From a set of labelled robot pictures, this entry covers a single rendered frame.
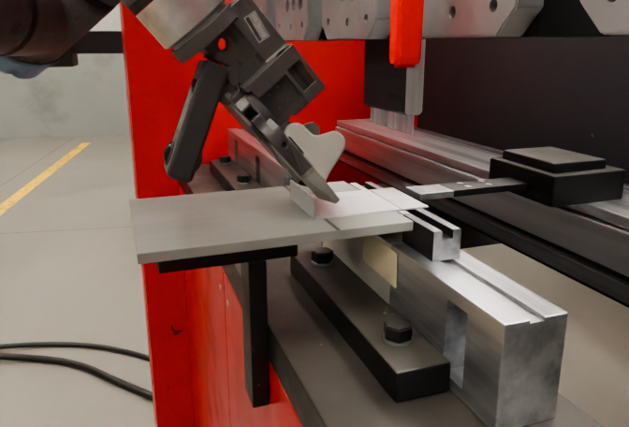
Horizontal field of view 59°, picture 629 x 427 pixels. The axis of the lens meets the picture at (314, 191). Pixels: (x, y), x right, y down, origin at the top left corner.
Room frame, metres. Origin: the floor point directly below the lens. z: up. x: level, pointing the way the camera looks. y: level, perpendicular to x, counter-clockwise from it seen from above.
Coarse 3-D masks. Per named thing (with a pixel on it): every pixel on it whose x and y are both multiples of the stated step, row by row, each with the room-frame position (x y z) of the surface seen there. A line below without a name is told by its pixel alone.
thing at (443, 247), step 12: (408, 216) 0.54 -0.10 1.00; (420, 216) 0.56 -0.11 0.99; (432, 216) 0.54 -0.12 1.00; (420, 228) 0.52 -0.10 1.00; (432, 228) 0.50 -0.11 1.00; (444, 228) 0.52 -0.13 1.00; (456, 228) 0.50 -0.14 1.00; (408, 240) 0.54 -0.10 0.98; (420, 240) 0.52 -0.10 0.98; (432, 240) 0.50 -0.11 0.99; (444, 240) 0.50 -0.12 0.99; (456, 240) 0.50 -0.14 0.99; (420, 252) 0.52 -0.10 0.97; (432, 252) 0.49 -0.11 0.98; (444, 252) 0.50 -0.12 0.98; (456, 252) 0.50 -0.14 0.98
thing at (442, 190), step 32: (512, 160) 0.71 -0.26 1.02; (544, 160) 0.66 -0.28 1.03; (576, 160) 0.66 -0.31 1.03; (416, 192) 0.62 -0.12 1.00; (448, 192) 0.63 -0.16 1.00; (480, 192) 0.64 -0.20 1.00; (512, 192) 0.69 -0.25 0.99; (544, 192) 0.64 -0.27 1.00; (576, 192) 0.64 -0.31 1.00; (608, 192) 0.65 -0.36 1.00
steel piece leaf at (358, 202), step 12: (300, 192) 0.57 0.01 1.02; (348, 192) 0.63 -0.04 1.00; (360, 192) 0.63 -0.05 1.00; (372, 192) 0.63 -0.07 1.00; (300, 204) 0.57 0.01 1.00; (312, 204) 0.54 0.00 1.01; (324, 204) 0.58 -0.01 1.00; (336, 204) 0.58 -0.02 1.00; (348, 204) 0.58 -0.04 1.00; (360, 204) 0.58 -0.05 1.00; (372, 204) 0.58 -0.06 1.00; (384, 204) 0.58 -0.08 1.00; (312, 216) 0.54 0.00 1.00; (324, 216) 0.54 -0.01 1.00; (336, 216) 0.54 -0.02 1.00
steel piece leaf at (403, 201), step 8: (376, 192) 0.63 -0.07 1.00; (384, 192) 0.63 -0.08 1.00; (392, 192) 0.63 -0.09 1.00; (400, 192) 0.63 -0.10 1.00; (392, 200) 0.59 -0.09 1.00; (400, 200) 0.59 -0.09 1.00; (408, 200) 0.59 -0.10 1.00; (416, 200) 0.59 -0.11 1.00; (400, 208) 0.57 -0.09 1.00; (408, 208) 0.57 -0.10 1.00; (416, 208) 0.57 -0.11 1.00
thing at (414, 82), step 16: (368, 48) 0.65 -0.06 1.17; (384, 48) 0.61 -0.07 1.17; (368, 64) 0.65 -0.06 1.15; (384, 64) 0.61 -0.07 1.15; (368, 80) 0.65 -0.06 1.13; (384, 80) 0.61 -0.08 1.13; (400, 80) 0.58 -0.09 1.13; (416, 80) 0.57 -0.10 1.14; (368, 96) 0.65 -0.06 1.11; (384, 96) 0.61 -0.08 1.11; (400, 96) 0.58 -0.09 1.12; (416, 96) 0.57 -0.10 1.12; (384, 112) 0.63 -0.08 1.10; (400, 112) 0.58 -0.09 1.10; (416, 112) 0.57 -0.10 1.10; (400, 128) 0.59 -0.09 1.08
